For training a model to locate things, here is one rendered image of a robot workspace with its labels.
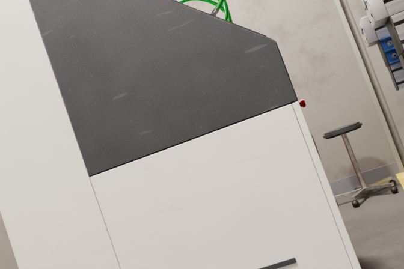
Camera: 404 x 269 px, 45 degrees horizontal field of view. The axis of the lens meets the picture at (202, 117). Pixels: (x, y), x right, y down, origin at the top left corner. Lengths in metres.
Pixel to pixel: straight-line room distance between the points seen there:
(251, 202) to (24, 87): 0.68
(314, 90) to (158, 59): 3.29
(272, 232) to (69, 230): 0.54
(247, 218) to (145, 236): 0.27
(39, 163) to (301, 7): 3.49
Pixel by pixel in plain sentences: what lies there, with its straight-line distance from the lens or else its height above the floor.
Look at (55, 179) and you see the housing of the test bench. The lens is 1.39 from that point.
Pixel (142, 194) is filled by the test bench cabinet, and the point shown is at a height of 0.70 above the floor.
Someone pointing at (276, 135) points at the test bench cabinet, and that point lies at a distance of 1.23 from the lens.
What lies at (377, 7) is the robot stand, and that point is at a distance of 1.27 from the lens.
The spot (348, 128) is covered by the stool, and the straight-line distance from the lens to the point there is 3.82.
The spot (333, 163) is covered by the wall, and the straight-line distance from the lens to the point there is 4.51.
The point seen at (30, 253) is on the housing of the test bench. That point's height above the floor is 0.65.
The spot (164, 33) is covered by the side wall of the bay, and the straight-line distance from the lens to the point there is 1.29.
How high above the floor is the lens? 0.75
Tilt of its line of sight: 4 degrees up
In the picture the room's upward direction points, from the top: 20 degrees counter-clockwise
